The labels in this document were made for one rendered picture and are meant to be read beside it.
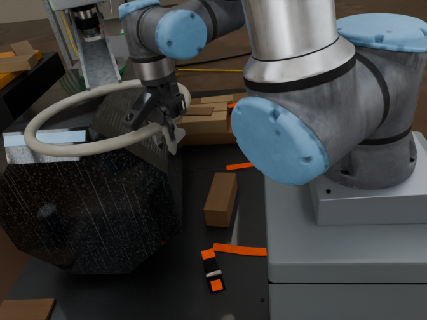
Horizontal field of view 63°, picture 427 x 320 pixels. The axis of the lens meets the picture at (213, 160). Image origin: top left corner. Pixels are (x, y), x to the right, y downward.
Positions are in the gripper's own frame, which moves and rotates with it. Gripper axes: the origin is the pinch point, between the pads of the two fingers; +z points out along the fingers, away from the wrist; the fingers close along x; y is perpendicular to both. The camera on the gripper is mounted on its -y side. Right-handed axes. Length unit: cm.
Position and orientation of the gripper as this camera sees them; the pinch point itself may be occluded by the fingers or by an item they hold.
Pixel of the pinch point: (164, 148)
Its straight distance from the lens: 95.1
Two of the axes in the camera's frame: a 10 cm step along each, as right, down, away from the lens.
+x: -7.5, -2.9, 6.0
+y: 6.5, -4.9, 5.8
